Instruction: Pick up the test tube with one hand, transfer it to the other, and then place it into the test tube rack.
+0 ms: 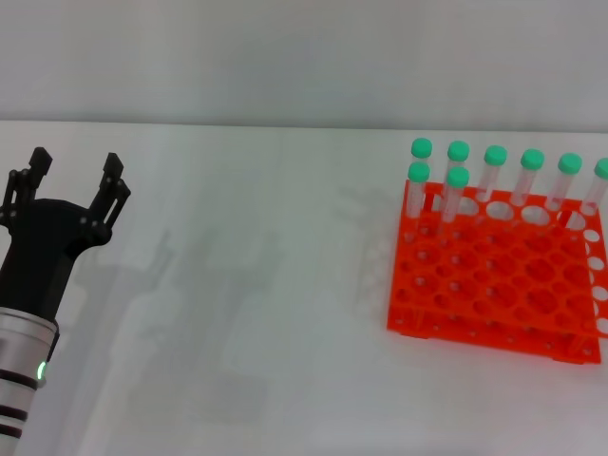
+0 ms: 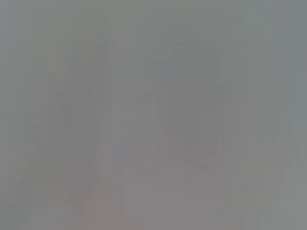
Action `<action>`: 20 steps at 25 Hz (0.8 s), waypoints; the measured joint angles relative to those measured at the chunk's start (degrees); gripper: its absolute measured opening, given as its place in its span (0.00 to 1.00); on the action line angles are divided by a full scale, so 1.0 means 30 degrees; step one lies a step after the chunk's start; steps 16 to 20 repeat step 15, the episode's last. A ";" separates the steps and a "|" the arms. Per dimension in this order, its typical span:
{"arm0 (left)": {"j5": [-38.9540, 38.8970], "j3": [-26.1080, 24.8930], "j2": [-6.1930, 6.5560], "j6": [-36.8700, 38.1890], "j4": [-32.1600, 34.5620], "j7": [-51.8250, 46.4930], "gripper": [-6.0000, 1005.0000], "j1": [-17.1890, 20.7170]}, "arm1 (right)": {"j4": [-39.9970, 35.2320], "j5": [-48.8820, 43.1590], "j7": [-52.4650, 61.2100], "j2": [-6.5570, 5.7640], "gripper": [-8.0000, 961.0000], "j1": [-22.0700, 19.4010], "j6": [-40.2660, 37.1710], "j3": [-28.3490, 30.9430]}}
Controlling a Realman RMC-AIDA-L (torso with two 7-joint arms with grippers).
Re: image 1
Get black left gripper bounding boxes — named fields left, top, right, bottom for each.
left=0, top=146, right=132, bottom=325

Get green capped clear test tube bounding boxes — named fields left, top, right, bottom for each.
left=510, top=148, right=545, bottom=208
left=567, top=158, right=608, bottom=229
left=439, top=165, right=471, bottom=238
left=544, top=152, right=583, bottom=213
left=410, top=137, right=436, bottom=205
left=441, top=140, right=471, bottom=199
left=407, top=161, right=431, bottom=238
left=476, top=144, right=508, bottom=203

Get orange test tube rack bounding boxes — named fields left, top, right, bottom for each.
left=387, top=179, right=608, bottom=366

